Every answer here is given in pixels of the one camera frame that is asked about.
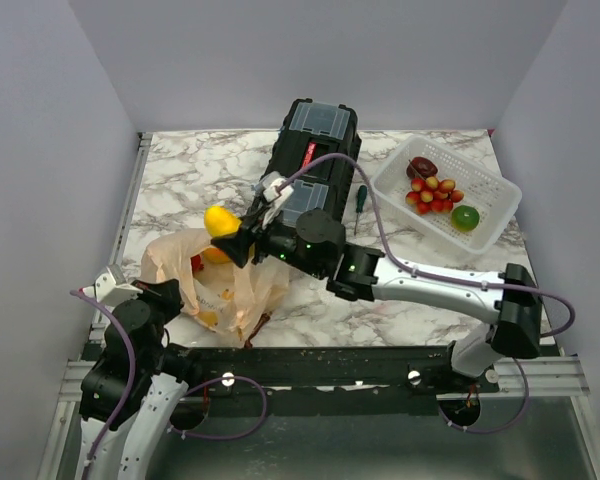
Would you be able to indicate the brown faucet tap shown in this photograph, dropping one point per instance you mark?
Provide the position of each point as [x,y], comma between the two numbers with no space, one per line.
[263,320]

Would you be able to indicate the green handled screwdriver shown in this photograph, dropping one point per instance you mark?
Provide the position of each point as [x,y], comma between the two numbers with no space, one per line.
[361,196]

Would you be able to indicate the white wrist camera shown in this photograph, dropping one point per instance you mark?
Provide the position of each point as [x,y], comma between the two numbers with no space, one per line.
[271,194]
[111,287]

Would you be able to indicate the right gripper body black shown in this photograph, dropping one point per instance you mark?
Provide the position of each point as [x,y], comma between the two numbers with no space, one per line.
[277,240]

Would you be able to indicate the white plastic basket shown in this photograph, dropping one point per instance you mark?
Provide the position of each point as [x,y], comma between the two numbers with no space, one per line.
[494,197]

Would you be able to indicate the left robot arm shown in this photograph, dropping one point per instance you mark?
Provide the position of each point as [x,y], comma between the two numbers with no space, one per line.
[130,393]

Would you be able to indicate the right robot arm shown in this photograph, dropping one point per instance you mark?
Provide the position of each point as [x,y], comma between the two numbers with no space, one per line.
[504,302]

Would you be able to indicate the translucent orange plastic bag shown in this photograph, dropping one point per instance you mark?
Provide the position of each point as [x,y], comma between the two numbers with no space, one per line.
[223,298]

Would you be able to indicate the dark red fake apple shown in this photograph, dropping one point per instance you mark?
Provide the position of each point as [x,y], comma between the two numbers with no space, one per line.
[421,167]

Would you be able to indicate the red fake fruit in bag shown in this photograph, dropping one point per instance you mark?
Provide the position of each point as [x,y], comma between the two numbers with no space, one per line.
[197,264]

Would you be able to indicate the yellow fake mango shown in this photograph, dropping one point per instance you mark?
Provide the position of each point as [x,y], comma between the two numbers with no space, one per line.
[219,221]

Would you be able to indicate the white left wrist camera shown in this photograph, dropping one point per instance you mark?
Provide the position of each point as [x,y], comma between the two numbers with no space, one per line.
[111,287]

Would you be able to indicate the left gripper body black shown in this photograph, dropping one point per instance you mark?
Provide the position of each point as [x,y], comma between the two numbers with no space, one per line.
[165,307]

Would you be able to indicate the yellow fake fruit in bag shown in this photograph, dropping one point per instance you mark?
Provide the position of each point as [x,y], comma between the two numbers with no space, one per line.
[215,256]

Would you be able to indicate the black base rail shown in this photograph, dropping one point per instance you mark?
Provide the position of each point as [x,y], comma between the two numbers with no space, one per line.
[318,381]

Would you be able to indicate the red yellow cherry bunch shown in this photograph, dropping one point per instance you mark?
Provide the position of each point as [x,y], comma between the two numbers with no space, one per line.
[433,195]

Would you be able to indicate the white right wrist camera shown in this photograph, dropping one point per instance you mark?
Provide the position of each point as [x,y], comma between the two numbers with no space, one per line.
[271,194]

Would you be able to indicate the green fake fruit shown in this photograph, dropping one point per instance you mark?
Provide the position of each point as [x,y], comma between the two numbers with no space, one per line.
[465,218]

